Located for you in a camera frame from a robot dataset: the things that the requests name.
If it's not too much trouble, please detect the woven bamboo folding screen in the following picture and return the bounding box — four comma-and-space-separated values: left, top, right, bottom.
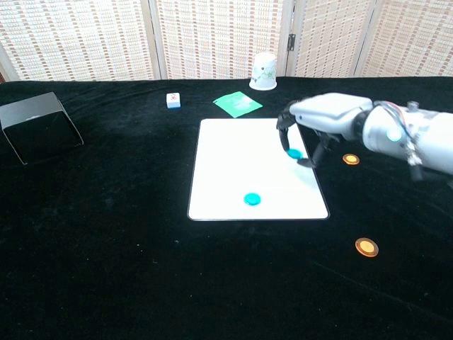
0, 0, 453, 83

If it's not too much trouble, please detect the white rectangular board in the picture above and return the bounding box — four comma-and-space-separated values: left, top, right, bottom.
186, 118, 331, 222

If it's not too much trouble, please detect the grey wrist cable with connector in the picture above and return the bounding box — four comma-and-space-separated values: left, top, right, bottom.
374, 101, 425, 181

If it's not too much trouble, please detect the green foil packet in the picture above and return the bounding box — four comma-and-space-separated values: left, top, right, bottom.
212, 91, 265, 118

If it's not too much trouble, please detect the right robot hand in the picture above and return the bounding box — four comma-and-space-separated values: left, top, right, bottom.
276, 92, 374, 168

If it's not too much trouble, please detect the black glossy box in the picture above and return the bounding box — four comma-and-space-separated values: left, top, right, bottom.
0, 91, 85, 166

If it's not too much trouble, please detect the white upturned paper cup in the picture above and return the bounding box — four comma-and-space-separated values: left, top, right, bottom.
248, 52, 277, 91

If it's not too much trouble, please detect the black velvet tablecloth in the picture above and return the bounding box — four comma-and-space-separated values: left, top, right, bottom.
0, 76, 453, 340

